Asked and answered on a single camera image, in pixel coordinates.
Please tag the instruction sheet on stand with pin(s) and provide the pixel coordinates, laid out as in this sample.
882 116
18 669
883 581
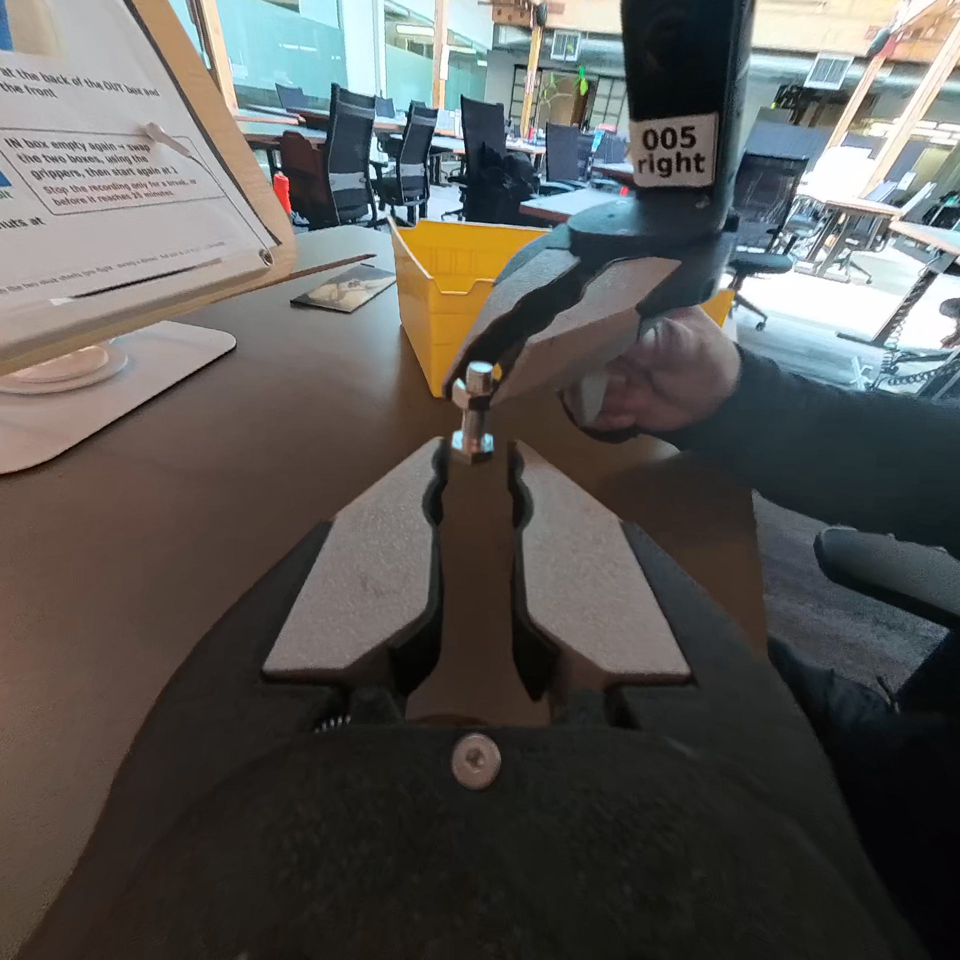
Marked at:
112 150

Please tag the wooden office desk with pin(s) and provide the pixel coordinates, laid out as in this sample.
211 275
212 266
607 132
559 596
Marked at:
847 210

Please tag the silver hex nut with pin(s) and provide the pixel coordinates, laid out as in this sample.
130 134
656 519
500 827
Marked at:
459 392

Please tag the white office desk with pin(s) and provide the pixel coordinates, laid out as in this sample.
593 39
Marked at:
570 204

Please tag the person's dark pants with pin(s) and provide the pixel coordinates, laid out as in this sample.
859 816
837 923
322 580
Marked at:
885 787

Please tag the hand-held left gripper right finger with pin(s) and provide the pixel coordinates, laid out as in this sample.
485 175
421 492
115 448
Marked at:
592 592

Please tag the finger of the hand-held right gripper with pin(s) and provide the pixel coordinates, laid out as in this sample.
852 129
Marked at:
514 289
585 337

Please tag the silver hex bolt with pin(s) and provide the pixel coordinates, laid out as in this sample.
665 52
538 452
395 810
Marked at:
474 421

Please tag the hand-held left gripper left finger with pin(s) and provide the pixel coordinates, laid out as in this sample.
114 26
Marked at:
360 585

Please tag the wall air vent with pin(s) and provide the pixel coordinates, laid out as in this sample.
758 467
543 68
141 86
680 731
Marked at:
829 71

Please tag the black chair armrest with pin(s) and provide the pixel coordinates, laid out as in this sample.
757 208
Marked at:
885 570

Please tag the orange cone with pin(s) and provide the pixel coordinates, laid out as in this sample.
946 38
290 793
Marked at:
282 195

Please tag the dark printed card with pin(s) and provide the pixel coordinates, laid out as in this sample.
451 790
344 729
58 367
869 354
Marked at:
341 289

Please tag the yellow plastic bin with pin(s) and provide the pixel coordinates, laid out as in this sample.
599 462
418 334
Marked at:
442 315

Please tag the person's right hand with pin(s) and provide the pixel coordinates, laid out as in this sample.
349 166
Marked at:
682 375

